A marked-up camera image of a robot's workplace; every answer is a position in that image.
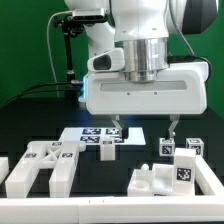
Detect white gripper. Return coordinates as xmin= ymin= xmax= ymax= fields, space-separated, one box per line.
xmin=85 ymin=62 xmax=209 ymax=139

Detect white chair seat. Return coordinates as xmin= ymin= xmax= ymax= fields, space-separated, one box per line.
xmin=127 ymin=163 xmax=174 ymax=197

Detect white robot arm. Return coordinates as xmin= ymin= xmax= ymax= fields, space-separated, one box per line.
xmin=64 ymin=0 xmax=219 ymax=139

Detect white tag sheet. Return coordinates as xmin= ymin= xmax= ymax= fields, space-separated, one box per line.
xmin=59 ymin=127 xmax=146 ymax=145

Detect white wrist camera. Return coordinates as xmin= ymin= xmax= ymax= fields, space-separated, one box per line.
xmin=87 ymin=48 xmax=125 ymax=72

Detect black cables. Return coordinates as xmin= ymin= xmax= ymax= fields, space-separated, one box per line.
xmin=1 ymin=79 xmax=84 ymax=109

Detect white chair back frame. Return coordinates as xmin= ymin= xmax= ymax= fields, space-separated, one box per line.
xmin=5 ymin=141 xmax=86 ymax=198

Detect white U-shaped fixture wall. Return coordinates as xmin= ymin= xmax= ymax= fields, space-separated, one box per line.
xmin=0 ymin=156 xmax=224 ymax=224

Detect black camera stand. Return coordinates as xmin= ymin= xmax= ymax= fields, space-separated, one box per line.
xmin=53 ymin=14 xmax=109 ymax=101

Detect grey camera on stand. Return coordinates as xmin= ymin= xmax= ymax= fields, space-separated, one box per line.
xmin=72 ymin=8 xmax=105 ymax=23

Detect white camera cable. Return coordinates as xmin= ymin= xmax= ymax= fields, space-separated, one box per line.
xmin=46 ymin=10 xmax=74 ymax=98

